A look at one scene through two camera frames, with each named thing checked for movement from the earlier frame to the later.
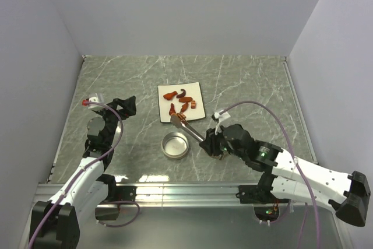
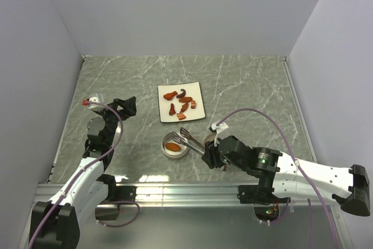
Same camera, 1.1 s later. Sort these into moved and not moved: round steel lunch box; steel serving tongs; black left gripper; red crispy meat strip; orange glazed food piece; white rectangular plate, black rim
Moved: steel serving tongs; orange glazed food piece
Not moved: black left gripper; white rectangular plate, black rim; red crispy meat strip; round steel lunch box
